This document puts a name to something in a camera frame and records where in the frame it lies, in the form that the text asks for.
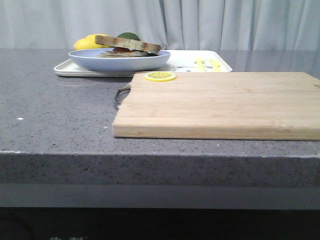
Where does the front yellow lemon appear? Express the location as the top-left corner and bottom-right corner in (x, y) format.
(73, 37), (101, 51)

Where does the fried egg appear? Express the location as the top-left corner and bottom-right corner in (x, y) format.
(105, 47), (149, 57)

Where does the yellow lemon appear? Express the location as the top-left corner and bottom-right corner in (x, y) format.
(85, 33), (108, 41)
(73, 37), (101, 51)

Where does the bread slice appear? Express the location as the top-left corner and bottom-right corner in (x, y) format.
(95, 52), (158, 58)
(95, 35), (162, 53)

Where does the white curtain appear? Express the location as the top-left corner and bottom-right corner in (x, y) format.
(0, 0), (320, 51)

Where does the metal board handle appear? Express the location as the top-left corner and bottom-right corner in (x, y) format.
(113, 83), (131, 109)

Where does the green lime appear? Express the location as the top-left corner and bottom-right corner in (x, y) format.
(117, 32), (141, 41)

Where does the rear yellow lemon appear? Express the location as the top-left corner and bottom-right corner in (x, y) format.
(85, 33), (108, 41)

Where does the cream bear tray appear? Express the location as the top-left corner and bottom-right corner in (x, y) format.
(54, 50), (233, 78)

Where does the light blue plate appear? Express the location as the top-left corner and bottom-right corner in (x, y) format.
(68, 48), (171, 72)

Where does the wooden cutting board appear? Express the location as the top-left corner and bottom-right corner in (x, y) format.
(112, 72), (320, 141)

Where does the lemon slice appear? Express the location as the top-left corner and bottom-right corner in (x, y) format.
(144, 71), (177, 82)

